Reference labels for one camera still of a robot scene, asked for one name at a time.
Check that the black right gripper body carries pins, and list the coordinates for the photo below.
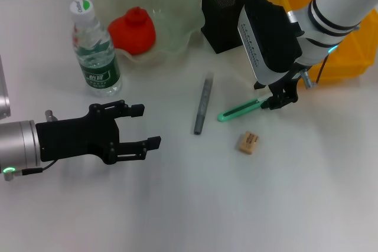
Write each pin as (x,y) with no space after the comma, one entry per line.
(291,79)

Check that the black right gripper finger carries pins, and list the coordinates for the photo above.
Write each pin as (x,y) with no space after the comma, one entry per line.
(276,98)
(291,94)

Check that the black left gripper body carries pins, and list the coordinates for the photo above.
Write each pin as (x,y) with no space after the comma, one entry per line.
(76,137)

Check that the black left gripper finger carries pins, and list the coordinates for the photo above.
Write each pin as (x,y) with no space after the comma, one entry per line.
(137,110)
(154,142)

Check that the green utility knife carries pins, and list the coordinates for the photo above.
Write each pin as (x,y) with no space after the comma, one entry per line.
(236,111)

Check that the clear water bottle green label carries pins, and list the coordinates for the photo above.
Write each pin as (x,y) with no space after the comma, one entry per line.
(97,63)

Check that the red toy orange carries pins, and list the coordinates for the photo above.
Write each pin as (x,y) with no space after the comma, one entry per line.
(133,33)

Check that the beige eraser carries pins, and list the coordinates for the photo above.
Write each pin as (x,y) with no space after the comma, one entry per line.
(248,142)

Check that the grey marker pen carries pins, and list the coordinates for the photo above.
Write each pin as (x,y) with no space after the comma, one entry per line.
(203,101)

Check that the black mesh pen holder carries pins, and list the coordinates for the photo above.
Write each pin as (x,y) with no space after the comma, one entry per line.
(224,27)

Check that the pale green glass fruit bowl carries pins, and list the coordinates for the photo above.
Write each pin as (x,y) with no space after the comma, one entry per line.
(174,19)

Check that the yellow plastic bin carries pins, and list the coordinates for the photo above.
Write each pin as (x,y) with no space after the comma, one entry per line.
(354,57)

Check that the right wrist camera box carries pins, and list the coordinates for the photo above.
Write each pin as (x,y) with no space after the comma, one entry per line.
(274,36)

